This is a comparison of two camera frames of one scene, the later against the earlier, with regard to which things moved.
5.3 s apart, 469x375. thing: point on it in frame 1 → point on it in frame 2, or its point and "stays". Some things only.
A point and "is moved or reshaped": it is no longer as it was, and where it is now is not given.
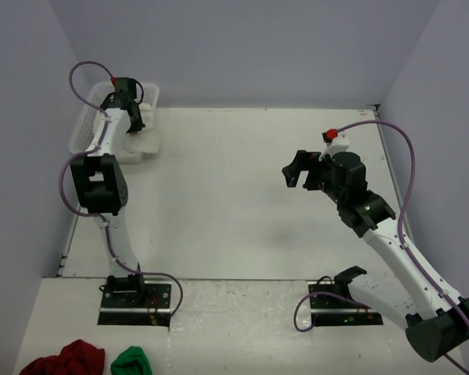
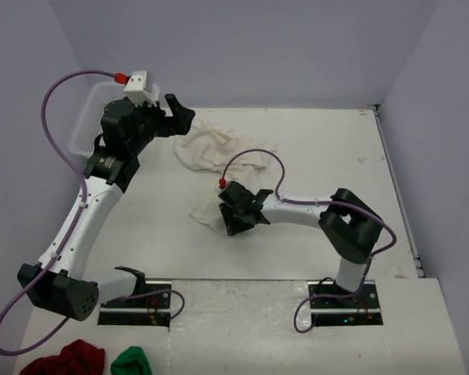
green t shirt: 134,361 stays
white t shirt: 147,140 is moved or reshaped
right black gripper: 303,161 → 234,228
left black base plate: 155,309 stays
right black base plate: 334,311 stays
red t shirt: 79,358 stays
